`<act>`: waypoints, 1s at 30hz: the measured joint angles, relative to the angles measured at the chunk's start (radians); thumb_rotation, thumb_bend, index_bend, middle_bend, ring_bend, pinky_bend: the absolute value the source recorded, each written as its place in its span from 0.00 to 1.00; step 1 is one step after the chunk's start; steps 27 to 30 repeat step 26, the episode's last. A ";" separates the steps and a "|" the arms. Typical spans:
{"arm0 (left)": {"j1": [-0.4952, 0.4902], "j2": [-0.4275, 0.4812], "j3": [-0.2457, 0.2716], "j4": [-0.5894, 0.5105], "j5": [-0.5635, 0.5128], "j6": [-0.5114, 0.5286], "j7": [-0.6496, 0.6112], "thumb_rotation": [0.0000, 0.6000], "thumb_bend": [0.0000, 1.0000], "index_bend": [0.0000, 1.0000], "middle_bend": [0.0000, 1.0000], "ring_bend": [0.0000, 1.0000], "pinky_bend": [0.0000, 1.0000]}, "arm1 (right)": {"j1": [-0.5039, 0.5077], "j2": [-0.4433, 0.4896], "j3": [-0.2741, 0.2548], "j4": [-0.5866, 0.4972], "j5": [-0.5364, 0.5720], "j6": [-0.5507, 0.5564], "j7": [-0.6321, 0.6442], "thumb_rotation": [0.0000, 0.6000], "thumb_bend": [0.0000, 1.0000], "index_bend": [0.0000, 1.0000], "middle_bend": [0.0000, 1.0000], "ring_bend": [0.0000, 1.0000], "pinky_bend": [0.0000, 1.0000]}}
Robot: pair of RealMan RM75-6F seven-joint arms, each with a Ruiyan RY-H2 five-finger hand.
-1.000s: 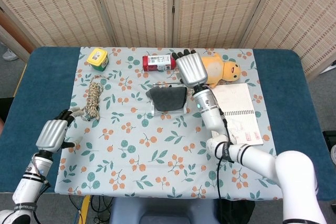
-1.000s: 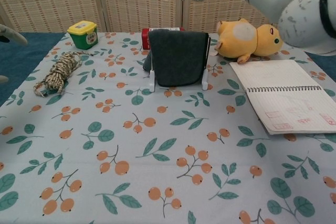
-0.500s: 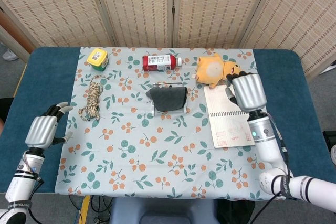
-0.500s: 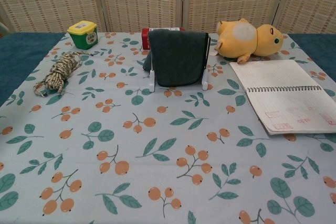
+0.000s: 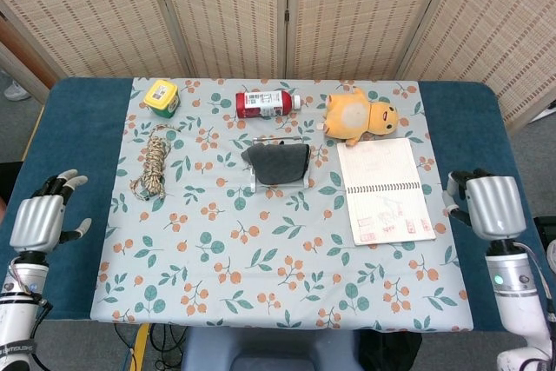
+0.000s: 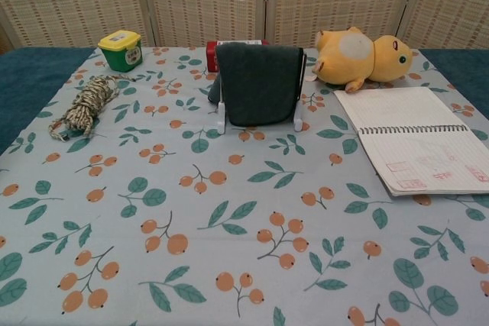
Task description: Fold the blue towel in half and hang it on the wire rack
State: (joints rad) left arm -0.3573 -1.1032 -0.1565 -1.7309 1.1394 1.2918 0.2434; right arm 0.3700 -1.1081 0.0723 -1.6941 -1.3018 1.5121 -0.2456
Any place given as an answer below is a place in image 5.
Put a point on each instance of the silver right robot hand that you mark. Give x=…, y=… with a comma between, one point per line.
x=497, y=206

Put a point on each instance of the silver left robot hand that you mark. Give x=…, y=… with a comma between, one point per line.
x=37, y=223

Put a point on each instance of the blue microfiber cloth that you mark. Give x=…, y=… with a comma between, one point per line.
x=278, y=164

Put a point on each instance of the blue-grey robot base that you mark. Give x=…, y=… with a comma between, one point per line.
x=269, y=345

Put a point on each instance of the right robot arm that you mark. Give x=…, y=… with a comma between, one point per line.
x=517, y=293

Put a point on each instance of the metal wire stand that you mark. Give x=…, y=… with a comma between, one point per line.
x=253, y=184

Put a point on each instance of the dark object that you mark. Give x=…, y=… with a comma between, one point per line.
x=8, y=184

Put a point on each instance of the black box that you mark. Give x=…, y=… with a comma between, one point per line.
x=545, y=227

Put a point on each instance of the teal table cover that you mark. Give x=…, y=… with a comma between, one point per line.
x=65, y=149

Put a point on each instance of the white spiral notebook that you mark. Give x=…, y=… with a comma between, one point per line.
x=378, y=162

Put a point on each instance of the white shoe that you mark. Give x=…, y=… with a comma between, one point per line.
x=16, y=90

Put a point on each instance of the yellow bar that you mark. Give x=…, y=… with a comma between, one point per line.
x=138, y=349

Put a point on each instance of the yellow plush toy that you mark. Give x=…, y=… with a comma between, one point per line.
x=347, y=114

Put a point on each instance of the green jar with yellow lid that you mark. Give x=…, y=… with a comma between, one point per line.
x=160, y=95

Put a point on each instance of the black bag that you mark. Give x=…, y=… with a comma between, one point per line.
x=391, y=351

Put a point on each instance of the floral fruit print tablecloth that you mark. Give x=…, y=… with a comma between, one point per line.
x=260, y=284

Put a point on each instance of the red juice bottle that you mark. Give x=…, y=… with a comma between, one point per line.
x=260, y=104

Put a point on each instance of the woven folding screen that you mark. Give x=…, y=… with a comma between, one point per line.
x=217, y=10

